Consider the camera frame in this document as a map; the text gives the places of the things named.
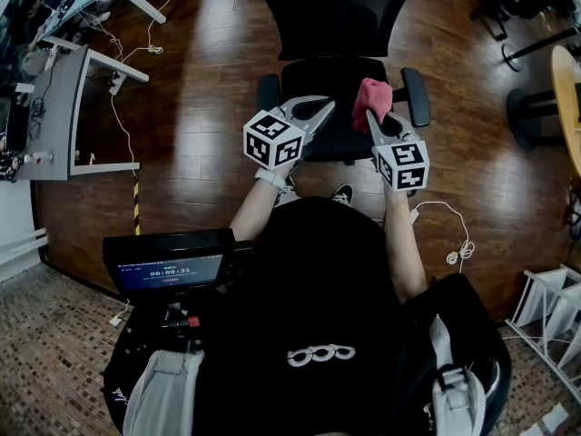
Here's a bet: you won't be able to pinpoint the black white sneaker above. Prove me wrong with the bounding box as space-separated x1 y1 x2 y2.
329 183 355 205
271 174 299 209

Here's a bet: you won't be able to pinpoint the black table base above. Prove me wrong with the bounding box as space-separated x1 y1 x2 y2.
507 87 569 153

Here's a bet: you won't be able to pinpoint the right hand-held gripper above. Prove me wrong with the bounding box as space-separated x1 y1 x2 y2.
364 108 430 193

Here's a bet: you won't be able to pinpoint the white floor cable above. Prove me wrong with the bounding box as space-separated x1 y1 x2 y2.
108 73 140 329

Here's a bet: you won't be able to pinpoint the yellow black striped floor strip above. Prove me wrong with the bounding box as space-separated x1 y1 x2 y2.
132 170 143 237

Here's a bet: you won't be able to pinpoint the white baseboard pipes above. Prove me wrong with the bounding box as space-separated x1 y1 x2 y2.
0 227 49 263

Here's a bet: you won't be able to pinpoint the person's left forearm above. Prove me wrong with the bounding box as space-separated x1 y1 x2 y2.
229 169 290 245

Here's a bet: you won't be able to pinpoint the black chair seat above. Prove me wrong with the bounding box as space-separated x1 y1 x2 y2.
277 55 393 164

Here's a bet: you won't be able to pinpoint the grey desk with white legs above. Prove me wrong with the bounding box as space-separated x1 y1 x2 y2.
13 43 151 183

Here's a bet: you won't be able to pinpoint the black pole stand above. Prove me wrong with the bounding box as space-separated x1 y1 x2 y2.
500 25 581 74

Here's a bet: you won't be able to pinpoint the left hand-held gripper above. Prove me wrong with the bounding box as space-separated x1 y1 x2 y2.
243 94 337 172

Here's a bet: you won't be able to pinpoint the white cable with plug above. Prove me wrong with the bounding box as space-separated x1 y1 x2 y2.
410 201 477 274

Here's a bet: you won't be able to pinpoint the round wooden table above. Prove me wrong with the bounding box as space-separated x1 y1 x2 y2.
550 45 581 179

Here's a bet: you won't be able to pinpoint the pink cloth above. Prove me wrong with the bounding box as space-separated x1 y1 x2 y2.
351 78 394 135

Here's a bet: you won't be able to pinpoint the black chest monitor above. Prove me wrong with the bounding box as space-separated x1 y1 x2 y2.
102 228 253 297

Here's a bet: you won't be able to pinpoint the person's black shirt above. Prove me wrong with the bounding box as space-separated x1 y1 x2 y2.
103 196 515 436

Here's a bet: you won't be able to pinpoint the grey harness strap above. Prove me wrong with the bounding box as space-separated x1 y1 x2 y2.
123 349 206 436
428 315 489 436

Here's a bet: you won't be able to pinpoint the person's right forearm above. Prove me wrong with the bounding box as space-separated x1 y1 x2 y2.
382 188 429 306

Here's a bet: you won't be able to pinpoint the black cable bundle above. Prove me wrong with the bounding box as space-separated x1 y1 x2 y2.
27 96 47 138

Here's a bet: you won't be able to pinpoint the white wire rack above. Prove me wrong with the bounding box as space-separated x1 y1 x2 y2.
504 263 581 411

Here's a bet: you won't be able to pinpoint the black chair armrest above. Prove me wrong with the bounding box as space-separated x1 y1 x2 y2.
257 74 281 124
400 67 431 129

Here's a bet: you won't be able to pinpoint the thin coiled white cable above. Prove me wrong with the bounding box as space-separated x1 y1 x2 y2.
76 0 188 64

